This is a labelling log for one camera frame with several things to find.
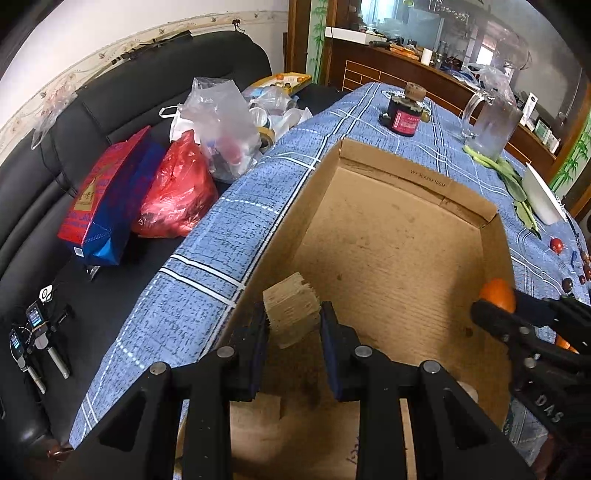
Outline orange tangerine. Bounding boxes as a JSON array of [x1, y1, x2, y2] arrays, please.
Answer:
[[479, 278, 516, 314]]

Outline beige cork block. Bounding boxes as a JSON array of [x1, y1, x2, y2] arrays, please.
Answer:
[[263, 272, 321, 349]]

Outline dark purple plum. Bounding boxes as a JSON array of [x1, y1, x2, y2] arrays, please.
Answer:
[[562, 278, 573, 294]]

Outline small red tomato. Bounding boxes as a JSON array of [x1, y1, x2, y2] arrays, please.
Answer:
[[550, 238, 564, 255]]

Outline blue plaid tablecloth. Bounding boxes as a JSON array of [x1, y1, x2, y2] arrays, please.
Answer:
[[69, 82, 587, 445]]

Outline brown cardboard tray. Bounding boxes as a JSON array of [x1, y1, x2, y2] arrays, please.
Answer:
[[174, 138, 518, 480]]

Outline white bowl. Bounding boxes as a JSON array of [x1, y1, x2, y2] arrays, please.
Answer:
[[522, 163, 567, 225]]

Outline green leafy vegetable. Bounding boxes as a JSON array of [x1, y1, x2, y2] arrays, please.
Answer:
[[463, 145, 542, 240]]

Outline red plastic bag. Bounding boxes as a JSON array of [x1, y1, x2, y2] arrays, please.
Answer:
[[132, 130, 218, 238]]

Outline clear glass pitcher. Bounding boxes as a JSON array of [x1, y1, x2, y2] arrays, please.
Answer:
[[461, 66, 522, 160]]

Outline red blue gift bag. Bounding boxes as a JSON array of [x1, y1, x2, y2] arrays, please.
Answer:
[[58, 126, 165, 266]]

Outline dark jar with pink label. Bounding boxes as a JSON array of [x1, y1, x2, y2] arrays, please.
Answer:
[[379, 82, 432, 137]]

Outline clear plastic bag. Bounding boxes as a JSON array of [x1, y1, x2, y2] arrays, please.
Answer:
[[159, 77, 260, 184]]

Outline yellow snack box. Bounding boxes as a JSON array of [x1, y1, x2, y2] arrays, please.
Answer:
[[250, 72, 312, 96]]

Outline black leather sofa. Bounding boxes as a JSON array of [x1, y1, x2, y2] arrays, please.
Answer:
[[1, 31, 271, 458]]

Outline wooden counter cabinet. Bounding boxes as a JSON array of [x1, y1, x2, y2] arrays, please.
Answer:
[[322, 39, 558, 181]]

